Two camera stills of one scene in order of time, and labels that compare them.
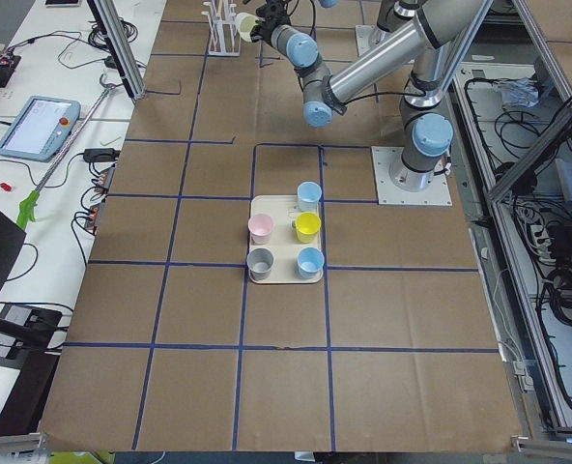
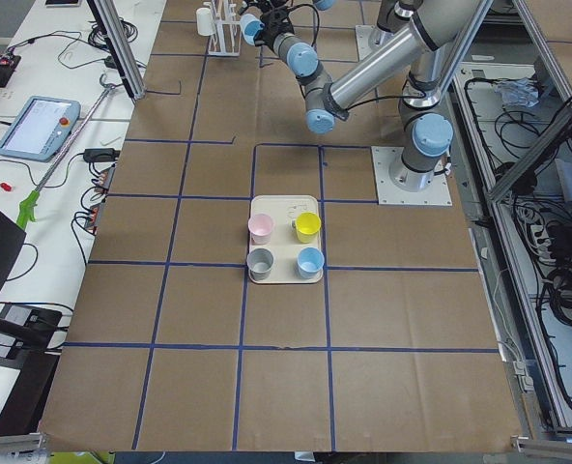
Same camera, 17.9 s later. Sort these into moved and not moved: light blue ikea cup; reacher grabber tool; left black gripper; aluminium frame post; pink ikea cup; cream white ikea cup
Moved: cream white ikea cup; light blue ikea cup
Not moved: aluminium frame post; reacher grabber tool; left black gripper; pink ikea cup
